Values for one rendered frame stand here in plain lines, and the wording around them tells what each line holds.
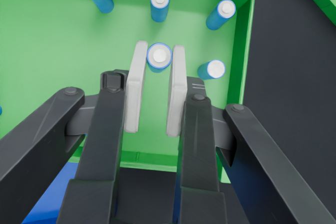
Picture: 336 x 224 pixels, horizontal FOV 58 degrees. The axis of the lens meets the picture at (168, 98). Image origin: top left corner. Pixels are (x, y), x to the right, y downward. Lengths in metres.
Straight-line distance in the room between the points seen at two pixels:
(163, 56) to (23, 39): 0.21
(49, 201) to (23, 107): 0.49
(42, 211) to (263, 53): 0.68
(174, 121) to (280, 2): 0.71
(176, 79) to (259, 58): 0.65
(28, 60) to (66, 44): 0.05
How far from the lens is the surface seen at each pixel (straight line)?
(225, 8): 0.30
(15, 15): 0.39
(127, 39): 0.36
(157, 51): 0.21
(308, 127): 0.86
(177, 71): 0.17
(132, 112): 0.15
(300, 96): 0.84
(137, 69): 0.16
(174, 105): 0.15
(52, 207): 0.85
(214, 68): 0.29
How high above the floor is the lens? 0.75
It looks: 86 degrees down
